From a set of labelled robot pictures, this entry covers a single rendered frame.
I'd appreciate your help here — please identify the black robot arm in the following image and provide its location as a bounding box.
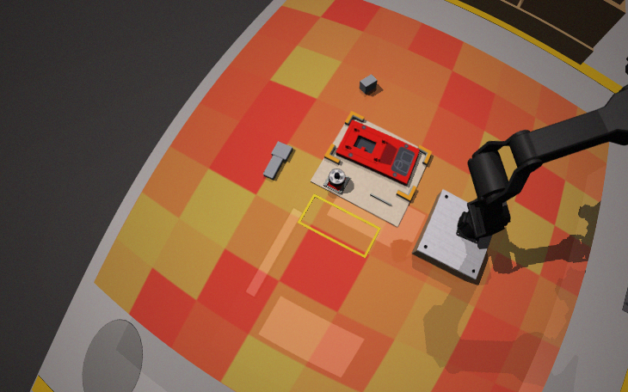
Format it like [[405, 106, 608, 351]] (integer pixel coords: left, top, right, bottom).
[[456, 85, 628, 243]]

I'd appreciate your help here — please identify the black wheel with grey hub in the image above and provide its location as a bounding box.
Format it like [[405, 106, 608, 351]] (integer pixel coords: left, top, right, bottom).
[[329, 168, 346, 187]]

